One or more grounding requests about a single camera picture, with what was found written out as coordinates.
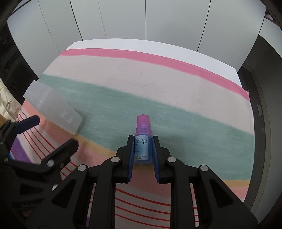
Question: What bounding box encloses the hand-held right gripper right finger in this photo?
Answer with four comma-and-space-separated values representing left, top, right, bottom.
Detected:
152, 135, 258, 229

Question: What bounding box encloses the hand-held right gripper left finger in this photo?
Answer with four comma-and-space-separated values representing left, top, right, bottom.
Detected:
25, 135, 135, 229

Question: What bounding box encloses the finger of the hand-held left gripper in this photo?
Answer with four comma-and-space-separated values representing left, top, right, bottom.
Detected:
4, 138, 79, 172
0, 115, 40, 150

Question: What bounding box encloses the blue bottle with purple cap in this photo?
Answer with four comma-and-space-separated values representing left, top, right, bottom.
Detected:
133, 114, 153, 164

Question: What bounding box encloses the translucent plastic box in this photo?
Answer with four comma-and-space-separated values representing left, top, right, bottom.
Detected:
23, 80, 83, 135

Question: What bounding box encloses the cream padded chair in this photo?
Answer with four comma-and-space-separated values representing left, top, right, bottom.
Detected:
0, 80, 22, 124

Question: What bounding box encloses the black glass cabinet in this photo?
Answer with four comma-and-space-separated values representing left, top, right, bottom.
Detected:
0, 22, 39, 88

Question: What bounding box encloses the striped colourful cloth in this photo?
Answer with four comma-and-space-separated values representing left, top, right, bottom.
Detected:
9, 48, 255, 229

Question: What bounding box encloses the white table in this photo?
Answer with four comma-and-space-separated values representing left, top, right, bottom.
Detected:
59, 39, 241, 88

